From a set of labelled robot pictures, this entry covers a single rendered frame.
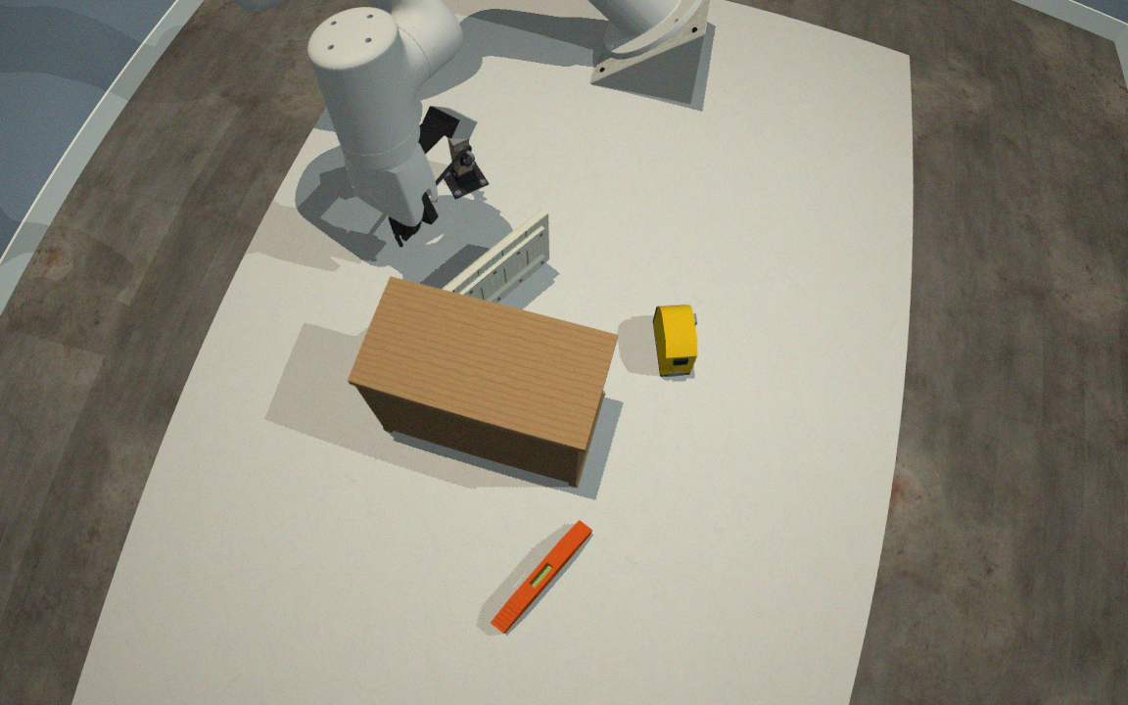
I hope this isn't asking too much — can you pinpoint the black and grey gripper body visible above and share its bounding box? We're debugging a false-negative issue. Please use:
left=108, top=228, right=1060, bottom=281
left=344, top=144, right=438, bottom=227

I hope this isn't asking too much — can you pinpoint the orange spirit level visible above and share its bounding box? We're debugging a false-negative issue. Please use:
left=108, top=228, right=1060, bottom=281
left=491, top=520, right=592, bottom=634

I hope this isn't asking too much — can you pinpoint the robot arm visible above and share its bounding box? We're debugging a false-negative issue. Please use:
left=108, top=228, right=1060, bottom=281
left=307, top=0, right=702, bottom=169

